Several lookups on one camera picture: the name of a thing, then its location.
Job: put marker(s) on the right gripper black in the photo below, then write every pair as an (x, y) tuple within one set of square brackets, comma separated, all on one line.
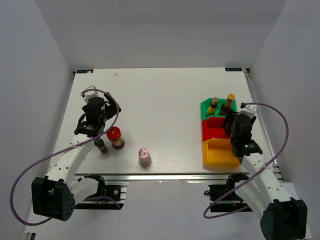
[(229, 117)]

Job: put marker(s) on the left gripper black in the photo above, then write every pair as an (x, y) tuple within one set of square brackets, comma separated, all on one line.
[(112, 109)]

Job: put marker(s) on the yellow cap sauce bottle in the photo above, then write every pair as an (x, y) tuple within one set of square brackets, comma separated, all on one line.
[(227, 105)]

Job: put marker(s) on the small yellow label bottle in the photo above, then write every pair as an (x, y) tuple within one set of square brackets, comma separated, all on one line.
[(212, 106)]

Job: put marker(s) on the red lid jar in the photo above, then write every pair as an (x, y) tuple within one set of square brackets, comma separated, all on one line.
[(115, 137)]

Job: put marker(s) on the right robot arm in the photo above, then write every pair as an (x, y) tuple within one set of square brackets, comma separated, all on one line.
[(281, 216)]

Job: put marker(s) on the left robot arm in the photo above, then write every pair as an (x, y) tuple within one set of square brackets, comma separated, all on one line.
[(56, 194)]

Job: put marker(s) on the red plastic bin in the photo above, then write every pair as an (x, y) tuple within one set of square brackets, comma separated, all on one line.
[(212, 128)]

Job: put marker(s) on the green plastic bin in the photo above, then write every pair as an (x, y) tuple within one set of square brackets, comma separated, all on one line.
[(204, 106)]

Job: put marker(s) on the yellow plastic bin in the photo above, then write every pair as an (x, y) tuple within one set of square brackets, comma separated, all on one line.
[(217, 153)]

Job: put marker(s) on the left blue table label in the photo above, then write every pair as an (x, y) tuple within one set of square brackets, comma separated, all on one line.
[(84, 71)]

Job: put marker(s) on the blue table label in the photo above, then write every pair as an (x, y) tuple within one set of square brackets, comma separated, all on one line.
[(233, 69), (84, 71)]

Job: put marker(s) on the black cap spice jar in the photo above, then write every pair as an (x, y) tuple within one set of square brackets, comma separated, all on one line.
[(102, 147)]

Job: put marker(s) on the right blue table label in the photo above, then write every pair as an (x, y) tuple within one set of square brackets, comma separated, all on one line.
[(233, 69)]

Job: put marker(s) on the pink cap spice shaker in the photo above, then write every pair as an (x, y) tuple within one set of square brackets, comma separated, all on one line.
[(144, 157)]

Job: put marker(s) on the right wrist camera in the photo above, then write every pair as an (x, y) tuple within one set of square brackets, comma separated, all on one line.
[(249, 111)]

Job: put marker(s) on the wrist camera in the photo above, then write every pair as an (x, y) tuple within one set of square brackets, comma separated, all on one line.
[(89, 94), (249, 111)]

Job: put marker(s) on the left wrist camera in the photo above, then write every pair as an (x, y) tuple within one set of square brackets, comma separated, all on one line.
[(89, 94)]

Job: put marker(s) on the aluminium table right rail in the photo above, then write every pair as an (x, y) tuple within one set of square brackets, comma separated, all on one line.
[(268, 146)]

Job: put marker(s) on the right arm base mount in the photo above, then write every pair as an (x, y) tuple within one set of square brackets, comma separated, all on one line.
[(231, 202)]

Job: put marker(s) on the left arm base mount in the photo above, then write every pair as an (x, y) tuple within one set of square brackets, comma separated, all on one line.
[(110, 195)]

